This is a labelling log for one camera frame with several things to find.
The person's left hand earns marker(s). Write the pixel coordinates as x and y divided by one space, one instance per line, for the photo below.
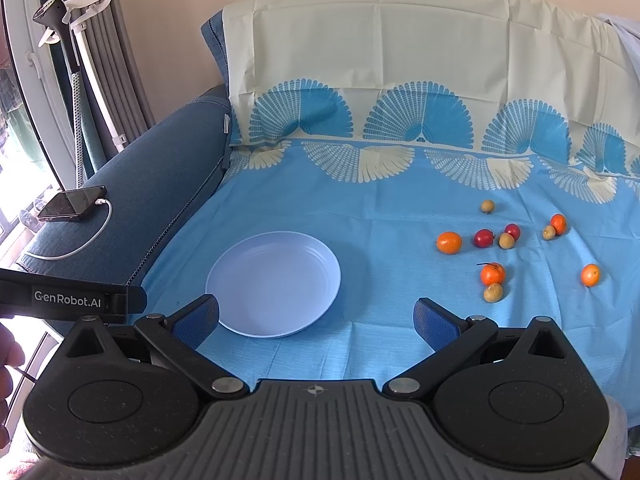
11 355

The lavender round plate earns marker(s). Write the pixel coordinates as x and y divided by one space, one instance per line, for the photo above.
274 284

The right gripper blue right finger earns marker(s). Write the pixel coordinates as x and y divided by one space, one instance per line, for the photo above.
457 343

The tan longan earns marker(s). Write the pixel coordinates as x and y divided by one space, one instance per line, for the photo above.
549 233
487 206
493 292
506 241

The dark blue sofa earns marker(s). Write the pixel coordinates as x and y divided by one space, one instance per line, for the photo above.
153 188

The tan longan top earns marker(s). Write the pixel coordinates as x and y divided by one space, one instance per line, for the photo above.
487 206

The red cherry tomato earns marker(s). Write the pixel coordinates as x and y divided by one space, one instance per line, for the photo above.
514 230
483 238

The orange tangerine with stem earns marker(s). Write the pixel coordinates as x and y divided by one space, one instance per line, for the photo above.
492 273

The black smartphone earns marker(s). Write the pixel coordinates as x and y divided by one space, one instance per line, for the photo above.
72 205

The white window frame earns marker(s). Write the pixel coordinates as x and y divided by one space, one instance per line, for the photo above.
39 86

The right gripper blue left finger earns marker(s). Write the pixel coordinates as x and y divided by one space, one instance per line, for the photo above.
175 340

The orange kumquat oval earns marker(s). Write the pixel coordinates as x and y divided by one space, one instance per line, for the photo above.
449 243

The small orange kumquat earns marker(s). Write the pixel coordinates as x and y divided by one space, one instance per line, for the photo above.
590 275

